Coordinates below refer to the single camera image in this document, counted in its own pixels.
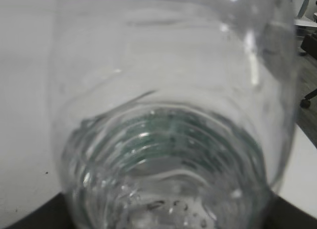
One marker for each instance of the clear water bottle green label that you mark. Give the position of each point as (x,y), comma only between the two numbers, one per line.
(172,114)

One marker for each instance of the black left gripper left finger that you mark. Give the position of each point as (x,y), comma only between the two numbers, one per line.
(52,215)

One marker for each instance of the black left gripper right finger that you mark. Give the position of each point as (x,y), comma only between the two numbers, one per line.
(280,214)

